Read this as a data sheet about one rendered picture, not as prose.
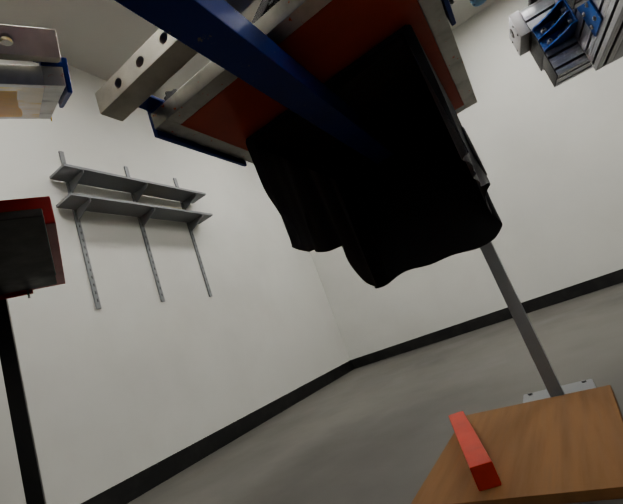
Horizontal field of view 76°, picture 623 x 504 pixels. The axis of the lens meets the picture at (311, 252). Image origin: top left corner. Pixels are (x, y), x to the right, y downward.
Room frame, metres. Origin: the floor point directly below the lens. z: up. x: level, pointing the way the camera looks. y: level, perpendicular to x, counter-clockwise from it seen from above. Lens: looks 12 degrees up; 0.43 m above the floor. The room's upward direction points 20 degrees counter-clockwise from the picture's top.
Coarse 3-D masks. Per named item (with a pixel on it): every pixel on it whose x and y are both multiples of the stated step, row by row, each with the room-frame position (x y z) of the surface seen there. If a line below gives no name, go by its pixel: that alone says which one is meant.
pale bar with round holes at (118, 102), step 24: (240, 0) 0.56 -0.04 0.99; (144, 48) 0.62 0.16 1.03; (168, 48) 0.60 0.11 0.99; (120, 72) 0.65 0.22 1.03; (144, 72) 0.63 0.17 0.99; (168, 72) 0.65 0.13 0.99; (96, 96) 0.69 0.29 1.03; (120, 96) 0.66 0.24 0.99; (144, 96) 0.69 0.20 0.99; (120, 120) 0.73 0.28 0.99
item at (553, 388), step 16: (496, 256) 1.39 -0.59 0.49; (496, 272) 1.40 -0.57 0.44; (512, 288) 1.39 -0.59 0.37; (512, 304) 1.40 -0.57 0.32; (528, 320) 1.39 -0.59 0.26; (528, 336) 1.40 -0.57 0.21; (544, 352) 1.41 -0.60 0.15; (544, 368) 1.39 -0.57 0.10; (576, 384) 1.46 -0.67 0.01; (592, 384) 1.40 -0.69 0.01; (528, 400) 1.48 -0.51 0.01
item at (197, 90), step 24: (288, 0) 0.58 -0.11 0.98; (312, 0) 0.57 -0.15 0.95; (432, 0) 0.67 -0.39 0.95; (264, 24) 0.60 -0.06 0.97; (288, 24) 0.60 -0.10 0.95; (432, 24) 0.74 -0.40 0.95; (456, 48) 0.85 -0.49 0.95; (216, 72) 0.66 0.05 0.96; (456, 72) 0.96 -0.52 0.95; (192, 96) 0.69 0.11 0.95; (168, 120) 0.73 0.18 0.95; (216, 144) 0.88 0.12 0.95
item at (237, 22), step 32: (128, 0) 0.37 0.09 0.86; (160, 0) 0.39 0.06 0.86; (192, 0) 0.40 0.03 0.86; (224, 0) 0.47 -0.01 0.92; (192, 32) 0.45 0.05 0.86; (224, 32) 0.47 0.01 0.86; (256, 32) 0.53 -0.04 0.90; (224, 64) 0.52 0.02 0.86; (256, 64) 0.55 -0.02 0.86; (288, 64) 0.60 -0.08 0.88; (288, 96) 0.66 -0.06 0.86; (320, 96) 0.70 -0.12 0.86; (320, 128) 0.81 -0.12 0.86; (352, 128) 0.86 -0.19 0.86
